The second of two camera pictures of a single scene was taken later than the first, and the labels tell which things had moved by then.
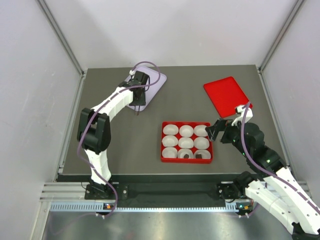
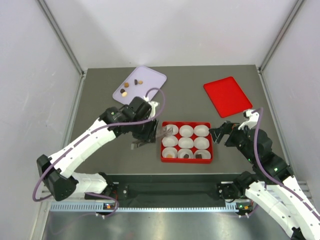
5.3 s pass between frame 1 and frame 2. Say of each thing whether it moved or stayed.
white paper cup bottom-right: stayed
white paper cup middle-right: stayed
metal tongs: moved
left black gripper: moved
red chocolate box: stayed
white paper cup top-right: stayed
